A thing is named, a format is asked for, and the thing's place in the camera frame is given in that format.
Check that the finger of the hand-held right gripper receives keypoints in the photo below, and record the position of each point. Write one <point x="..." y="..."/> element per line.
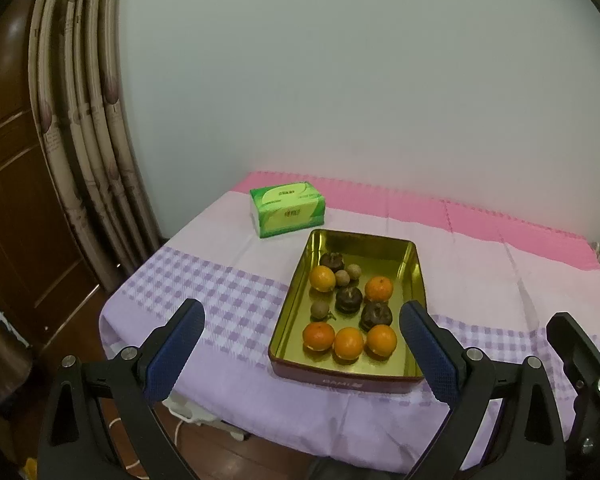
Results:
<point x="575" y="347"/>

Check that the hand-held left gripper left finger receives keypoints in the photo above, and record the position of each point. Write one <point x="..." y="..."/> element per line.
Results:
<point x="172" y="355"/>

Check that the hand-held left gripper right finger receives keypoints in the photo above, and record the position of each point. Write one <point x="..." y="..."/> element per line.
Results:
<point x="430" y="355"/>

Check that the orange tangerine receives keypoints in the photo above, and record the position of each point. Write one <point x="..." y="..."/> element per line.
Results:
<point x="349" y="344"/>
<point x="318" y="336"/>
<point x="322" y="278"/>
<point x="379" y="288"/>
<point x="382" y="340"/>

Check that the dark mangosteen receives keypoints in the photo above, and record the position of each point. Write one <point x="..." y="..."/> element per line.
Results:
<point x="333" y="261"/>
<point x="348" y="299"/>
<point x="376" y="316"/>

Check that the gold and maroon tin box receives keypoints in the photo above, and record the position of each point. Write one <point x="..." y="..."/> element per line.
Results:
<point x="380" y="257"/>

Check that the brown longan with stem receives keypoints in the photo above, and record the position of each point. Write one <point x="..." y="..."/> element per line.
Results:
<point x="320" y="310"/>

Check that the white power strip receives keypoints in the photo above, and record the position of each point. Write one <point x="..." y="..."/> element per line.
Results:
<point x="190" y="410"/>

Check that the pink and purple checkered tablecloth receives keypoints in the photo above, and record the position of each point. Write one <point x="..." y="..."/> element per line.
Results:
<point x="230" y="280"/>

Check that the beige patterned cloth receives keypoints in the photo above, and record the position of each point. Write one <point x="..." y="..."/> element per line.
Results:
<point x="0" y="355"/>

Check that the green tissue pack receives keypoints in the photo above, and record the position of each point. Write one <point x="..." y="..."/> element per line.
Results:
<point x="287" y="207"/>

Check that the beige striped curtain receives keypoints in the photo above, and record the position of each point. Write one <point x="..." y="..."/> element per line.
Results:
<point x="95" y="135"/>

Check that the brown wooden door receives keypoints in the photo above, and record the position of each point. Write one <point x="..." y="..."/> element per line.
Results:
<point x="10" y="185"/>

